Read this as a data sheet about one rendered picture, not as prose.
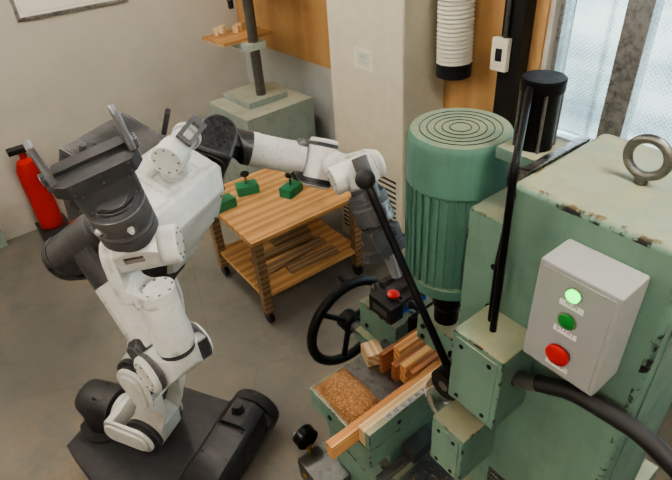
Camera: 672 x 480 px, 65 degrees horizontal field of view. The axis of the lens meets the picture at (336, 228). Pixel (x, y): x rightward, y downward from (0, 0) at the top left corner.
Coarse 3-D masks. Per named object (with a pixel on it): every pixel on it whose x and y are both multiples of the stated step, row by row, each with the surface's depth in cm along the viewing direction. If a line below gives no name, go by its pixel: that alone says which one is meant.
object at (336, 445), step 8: (416, 376) 115; (424, 376) 115; (408, 384) 114; (392, 392) 112; (400, 392) 112; (384, 400) 111; (392, 400) 111; (376, 408) 109; (360, 416) 108; (368, 416) 108; (352, 424) 106; (344, 432) 105; (352, 432) 105; (328, 440) 104; (336, 440) 104; (344, 440) 104; (352, 440) 106; (328, 448) 104; (336, 448) 103; (344, 448) 105; (336, 456) 105
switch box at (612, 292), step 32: (544, 256) 62; (576, 256) 61; (544, 288) 63; (576, 288) 59; (608, 288) 57; (640, 288) 57; (544, 320) 65; (576, 320) 61; (608, 320) 57; (544, 352) 67; (576, 352) 63; (608, 352) 60; (576, 384) 65
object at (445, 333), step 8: (432, 312) 113; (432, 320) 111; (424, 328) 112; (440, 328) 109; (448, 328) 109; (424, 336) 114; (440, 336) 109; (448, 336) 107; (432, 344) 113; (448, 344) 108
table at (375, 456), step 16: (368, 336) 135; (352, 368) 123; (368, 368) 123; (368, 384) 119; (384, 384) 119; (400, 384) 119; (320, 400) 117; (336, 416) 113; (416, 416) 112; (432, 416) 117; (400, 432) 110; (352, 448) 113; (384, 448) 109; (368, 464) 109
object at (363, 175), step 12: (360, 180) 88; (372, 180) 88; (372, 192) 89; (372, 204) 89; (384, 216) 89; (384, 228) 89; (396, 240) 90; (396, 252) 90; (408, 276) 90; (420, 300) 90; (420, 312) 91; (432, 324) 91; (432, 336) 91; (444, 360) 91; (432, 372) 92; (444, 372) 90; (444, 384) 90; (444, 396) 92
